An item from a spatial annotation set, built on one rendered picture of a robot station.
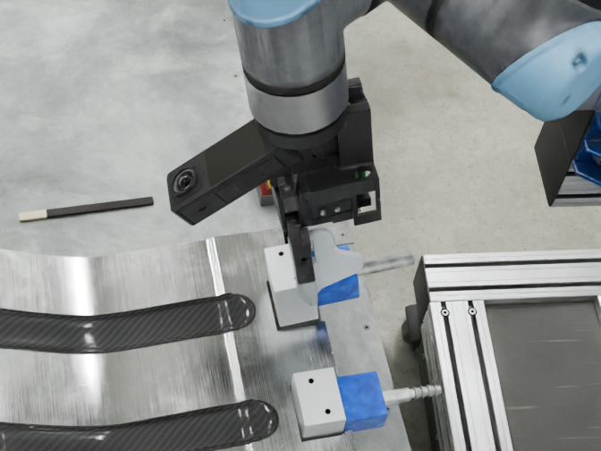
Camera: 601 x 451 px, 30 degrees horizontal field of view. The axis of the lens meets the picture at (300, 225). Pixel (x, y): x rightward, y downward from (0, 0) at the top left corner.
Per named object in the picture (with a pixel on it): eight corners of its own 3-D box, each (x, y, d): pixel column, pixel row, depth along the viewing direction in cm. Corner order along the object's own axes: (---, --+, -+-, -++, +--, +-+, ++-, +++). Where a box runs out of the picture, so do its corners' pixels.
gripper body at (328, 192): (383, 228, 91) (376, 124, 82) (280, 251, 91) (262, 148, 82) (360, 161, 96) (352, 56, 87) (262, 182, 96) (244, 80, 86)
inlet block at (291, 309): (406, 255, 105) (405, 217, 101) (420, 296, 102) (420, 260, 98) (269, 284, 104) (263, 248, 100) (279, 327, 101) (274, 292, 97)
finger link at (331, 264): (373, 312, 96) (361, 228, 91) (306, 327, 96) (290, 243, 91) (365, 290, 99) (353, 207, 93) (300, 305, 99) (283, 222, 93)
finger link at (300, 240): (319, 292, 92) (304, 206, 87) (300, 295, 92) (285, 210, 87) (308, 257, 96) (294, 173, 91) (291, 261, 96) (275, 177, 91)
